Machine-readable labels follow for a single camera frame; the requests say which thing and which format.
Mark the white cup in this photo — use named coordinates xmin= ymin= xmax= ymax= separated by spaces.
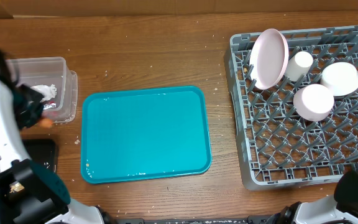
xmin=284 ymin=51 xmax=313 ymax=82

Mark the large white round plate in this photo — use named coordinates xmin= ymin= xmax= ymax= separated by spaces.
xmin=249 ymin=29 xmax=289 ymax=90

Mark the small white round plate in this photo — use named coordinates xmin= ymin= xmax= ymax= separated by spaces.
xmin=293 ymin=84 xmax=334 ymax=121

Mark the teal plastic serving tray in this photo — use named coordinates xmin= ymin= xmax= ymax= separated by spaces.
xmin=80 ymin=86 xmax=212 ymax=184

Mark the red snack wrapper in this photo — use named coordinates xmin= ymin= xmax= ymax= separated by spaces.
xmin=44 ymin=102 xmax=56 ymax=110

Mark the orange carrot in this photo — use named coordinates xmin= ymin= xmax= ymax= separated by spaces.
xmin=38 ymin=118 xmax=53 ymax=128

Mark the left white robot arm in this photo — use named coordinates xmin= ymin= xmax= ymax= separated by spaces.
xmin=0 ymin=50 xmax=112 ymax=224

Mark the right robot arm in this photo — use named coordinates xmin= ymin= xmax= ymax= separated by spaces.
xmin=265 ymin=171 xmax=358 ymax=224

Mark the grey dishwasher rack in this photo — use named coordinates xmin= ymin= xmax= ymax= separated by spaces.
xmin=224 ymin=26 xmax=358 ymax=190

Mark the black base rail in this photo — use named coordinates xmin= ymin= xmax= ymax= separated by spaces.
xmin=103 ymin=215 xmax=270 ymax=224

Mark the white bowl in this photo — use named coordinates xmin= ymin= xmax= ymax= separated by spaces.
xmin=320 ymin=62 xmax=358 ymax=96

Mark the black waste tray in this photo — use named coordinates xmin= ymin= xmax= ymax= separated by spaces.
xmin=23 ymin=139 xmax=59 ymax=173

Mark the white napkin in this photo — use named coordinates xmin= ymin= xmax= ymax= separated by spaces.
xmin=31 ymin=84 xmax=57 ymax=102

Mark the clear plastic waste bin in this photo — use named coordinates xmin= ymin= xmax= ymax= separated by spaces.
xmin=6 ymin=57 xmax=78 ymax=123

